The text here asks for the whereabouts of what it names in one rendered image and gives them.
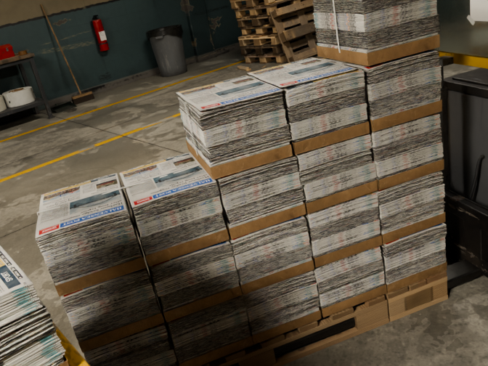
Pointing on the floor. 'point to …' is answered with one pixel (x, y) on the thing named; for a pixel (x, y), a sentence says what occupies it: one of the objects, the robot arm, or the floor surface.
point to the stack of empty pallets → (262, 30)
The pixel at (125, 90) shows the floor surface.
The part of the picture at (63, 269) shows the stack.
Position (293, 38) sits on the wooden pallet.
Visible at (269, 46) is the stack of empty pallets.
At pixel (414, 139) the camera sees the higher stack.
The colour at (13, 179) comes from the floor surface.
